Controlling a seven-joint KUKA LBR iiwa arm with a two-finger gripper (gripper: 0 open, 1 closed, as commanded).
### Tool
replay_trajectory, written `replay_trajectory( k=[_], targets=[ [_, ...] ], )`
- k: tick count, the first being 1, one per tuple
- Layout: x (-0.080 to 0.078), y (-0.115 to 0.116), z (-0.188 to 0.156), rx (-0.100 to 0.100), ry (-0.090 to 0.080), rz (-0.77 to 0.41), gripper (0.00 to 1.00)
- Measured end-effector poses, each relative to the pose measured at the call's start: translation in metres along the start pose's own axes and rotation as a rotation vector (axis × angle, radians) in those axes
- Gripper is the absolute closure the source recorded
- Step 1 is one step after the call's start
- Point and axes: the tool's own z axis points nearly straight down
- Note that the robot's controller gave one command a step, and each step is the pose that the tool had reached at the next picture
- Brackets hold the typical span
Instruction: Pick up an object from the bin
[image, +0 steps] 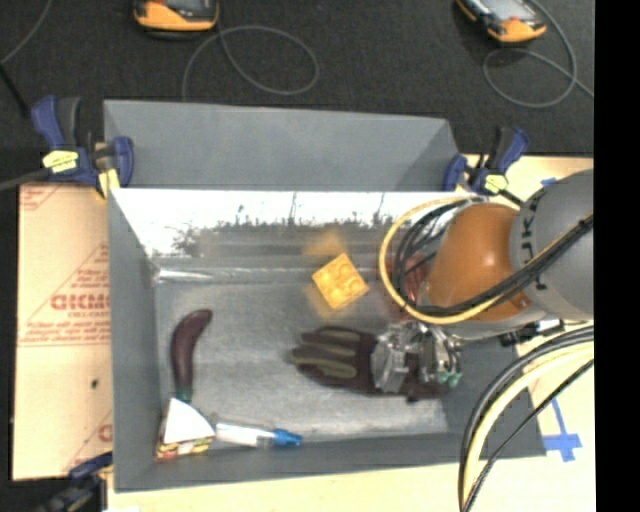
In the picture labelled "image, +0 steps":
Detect black cylinder on white bracket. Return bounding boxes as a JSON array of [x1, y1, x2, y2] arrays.
[[498, 318, 566, 347]]

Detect yellow toy brick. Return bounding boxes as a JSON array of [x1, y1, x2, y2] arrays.
[[311, 252, 372, 311]]

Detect triangular toy sandwich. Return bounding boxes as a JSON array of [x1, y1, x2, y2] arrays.
[[153, 397, 218, 462]]

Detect grey metal bin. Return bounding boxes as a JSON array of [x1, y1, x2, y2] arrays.
[[102, 99, 547, 492]]

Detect purple toy eggplant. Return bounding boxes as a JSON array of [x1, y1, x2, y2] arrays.
[[169, 308, 215, 404]]

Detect dark brown glove olive stripes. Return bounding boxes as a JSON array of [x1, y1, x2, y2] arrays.
[[289, 325, 451, 402]]

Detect brown cardboard board red print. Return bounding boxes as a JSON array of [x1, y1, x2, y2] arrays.
[[10, 181, 114, 482]]

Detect white marker blue cap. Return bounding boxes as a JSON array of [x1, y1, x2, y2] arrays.
[[214, 422, 304, 449]]

